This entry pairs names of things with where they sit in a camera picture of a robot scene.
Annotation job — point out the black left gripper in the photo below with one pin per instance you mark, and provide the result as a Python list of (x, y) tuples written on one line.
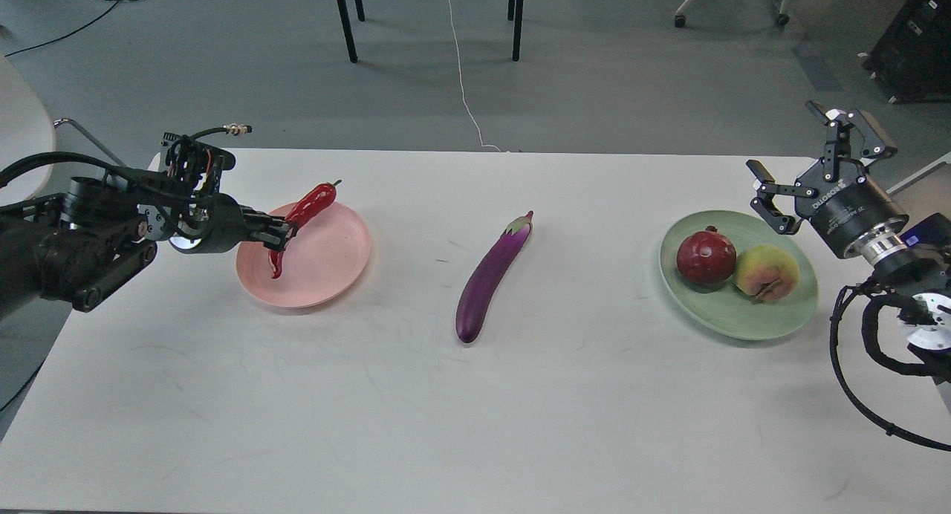
[(229, 223)]

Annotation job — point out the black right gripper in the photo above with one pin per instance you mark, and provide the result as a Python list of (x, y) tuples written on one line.
[(836, 195)]

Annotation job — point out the red chili pepper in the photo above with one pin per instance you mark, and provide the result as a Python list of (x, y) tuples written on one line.
[(318, 199)]

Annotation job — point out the yellow peach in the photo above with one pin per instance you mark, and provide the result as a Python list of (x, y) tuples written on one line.
[(766, 273)]

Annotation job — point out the red pomegranate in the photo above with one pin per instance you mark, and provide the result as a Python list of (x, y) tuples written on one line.
[(706, 259)]

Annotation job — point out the purple eggplant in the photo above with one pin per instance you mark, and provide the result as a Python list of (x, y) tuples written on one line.
[(473, 306)]

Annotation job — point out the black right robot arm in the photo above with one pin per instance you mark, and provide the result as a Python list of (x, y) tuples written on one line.
[(913, 279)]

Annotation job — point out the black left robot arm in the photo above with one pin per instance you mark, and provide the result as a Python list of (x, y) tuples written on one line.
[(81, 246)]

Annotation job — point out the pink plate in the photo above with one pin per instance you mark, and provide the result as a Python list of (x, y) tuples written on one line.
[(326, 257)]

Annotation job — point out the black equipment box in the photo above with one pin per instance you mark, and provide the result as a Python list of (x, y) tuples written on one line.
[(911, 61)]

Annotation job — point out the green plate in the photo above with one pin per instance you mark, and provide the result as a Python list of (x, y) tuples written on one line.
[(726, 310)]

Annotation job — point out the white office chair base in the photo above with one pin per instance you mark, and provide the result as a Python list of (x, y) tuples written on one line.
[(780, 15)]

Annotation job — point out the white chair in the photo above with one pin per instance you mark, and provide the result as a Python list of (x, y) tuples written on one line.
[(27, 128)]

